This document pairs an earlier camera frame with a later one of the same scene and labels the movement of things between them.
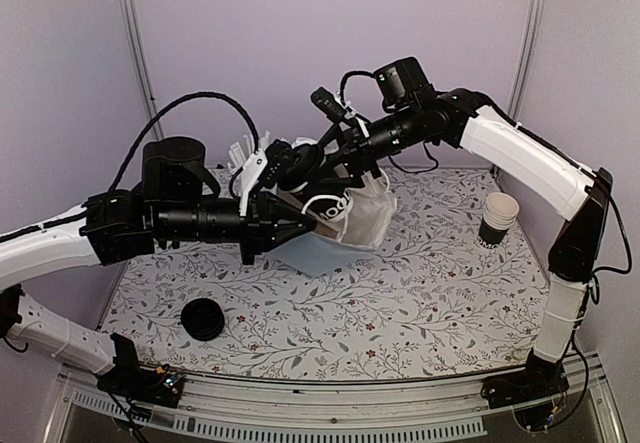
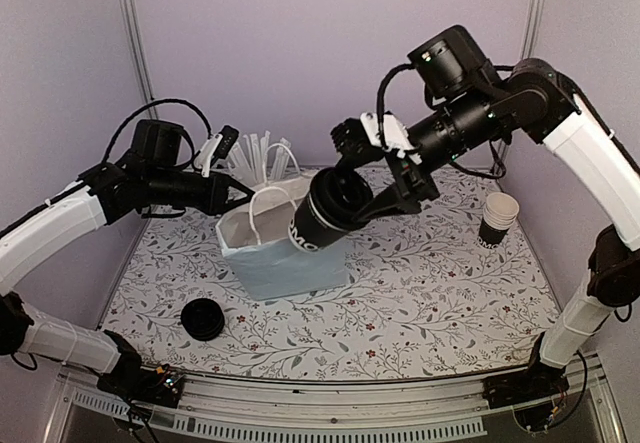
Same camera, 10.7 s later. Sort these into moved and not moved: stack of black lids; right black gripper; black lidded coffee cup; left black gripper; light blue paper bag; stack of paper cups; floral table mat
Moved: black lidded coffee cup; light blue paper bag; left black gripper; right black gripper
Not moved: stack of paper cups; floral table mat; stack of black lids
